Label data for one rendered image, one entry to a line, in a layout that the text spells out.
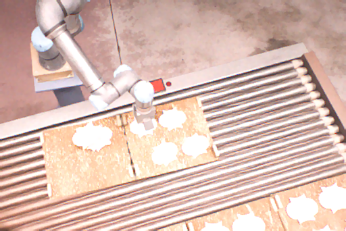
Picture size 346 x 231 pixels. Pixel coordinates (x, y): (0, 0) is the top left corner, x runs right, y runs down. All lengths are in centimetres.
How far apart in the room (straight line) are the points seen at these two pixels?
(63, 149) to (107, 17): 182
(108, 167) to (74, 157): 17
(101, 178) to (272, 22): 233
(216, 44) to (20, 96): 175
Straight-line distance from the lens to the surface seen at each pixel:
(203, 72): 188
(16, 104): 295
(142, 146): 165
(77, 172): 164
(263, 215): 168
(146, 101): 133
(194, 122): 172
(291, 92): 195
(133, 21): 321
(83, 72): 132
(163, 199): 161
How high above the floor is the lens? 251
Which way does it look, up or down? 70 degrees down
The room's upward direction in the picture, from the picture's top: 4 degrees counter-clockwise
